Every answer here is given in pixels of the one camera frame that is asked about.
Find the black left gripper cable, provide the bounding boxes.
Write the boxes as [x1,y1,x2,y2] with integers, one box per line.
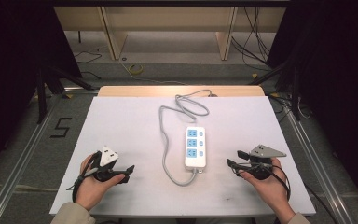
[66,151,103,203]

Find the black metal stand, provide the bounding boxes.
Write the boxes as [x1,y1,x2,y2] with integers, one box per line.
[34,64,95,125]
[247,60,303,122]

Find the person's right hand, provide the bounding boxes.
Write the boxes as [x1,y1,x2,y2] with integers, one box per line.
[238,157,296,217]

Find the white power strip blue sockets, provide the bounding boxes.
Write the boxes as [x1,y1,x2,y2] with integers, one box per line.
[184,125,207,174]

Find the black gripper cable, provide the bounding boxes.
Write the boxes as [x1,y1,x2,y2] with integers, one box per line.
[66,151,103,203]
[268,163,293,202]

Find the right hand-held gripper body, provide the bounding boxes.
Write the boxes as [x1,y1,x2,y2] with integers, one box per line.
[244,144,288,181]

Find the grey power strip cable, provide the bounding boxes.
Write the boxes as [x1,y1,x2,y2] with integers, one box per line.
[158,89,213,188]

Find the white table board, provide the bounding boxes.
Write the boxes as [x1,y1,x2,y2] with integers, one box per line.
[48,95,317,218]

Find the bundle of black floor cables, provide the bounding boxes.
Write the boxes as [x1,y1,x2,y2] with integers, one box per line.
[230,7,274,69]

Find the yellow floor cable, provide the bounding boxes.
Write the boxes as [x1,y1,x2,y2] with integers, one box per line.
[118,59,188,86]

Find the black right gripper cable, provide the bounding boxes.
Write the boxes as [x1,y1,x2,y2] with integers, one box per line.
[268,163,293,202]

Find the aluminium floor rail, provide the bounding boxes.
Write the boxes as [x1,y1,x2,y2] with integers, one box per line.
[283,104,353,224]
[0,87,100,224]

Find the black curtain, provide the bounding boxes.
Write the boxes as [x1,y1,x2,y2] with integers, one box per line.
[0,0,84,183]
[266,0,358,216]

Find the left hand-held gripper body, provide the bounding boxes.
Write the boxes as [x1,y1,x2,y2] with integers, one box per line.
[88,145,120,184]

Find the person's left hand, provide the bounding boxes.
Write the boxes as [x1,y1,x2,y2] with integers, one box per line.
[75,151,127,212]

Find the thin black floor cable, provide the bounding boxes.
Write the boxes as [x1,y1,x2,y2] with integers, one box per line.
[73,49,103,80]

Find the beige wooden desk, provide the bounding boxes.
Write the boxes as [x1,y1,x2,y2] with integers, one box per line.
[53,6,288,62]

